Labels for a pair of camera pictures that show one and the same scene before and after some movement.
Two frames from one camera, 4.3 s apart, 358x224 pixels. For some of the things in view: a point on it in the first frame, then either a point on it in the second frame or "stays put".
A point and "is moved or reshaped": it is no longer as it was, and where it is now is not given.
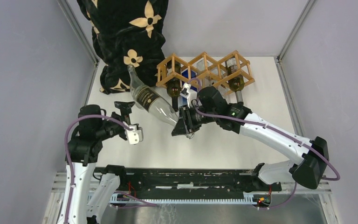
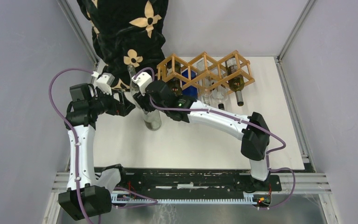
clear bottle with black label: x=145 y=97 is moved or reshaped
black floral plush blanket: x=127 y=32 stays put
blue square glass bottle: x=184 y=73 stays put
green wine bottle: x=237 y=83 stays put
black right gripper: x=186 y=124 to x=142 y=101
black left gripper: x=125 y=108 to x=123 y=107
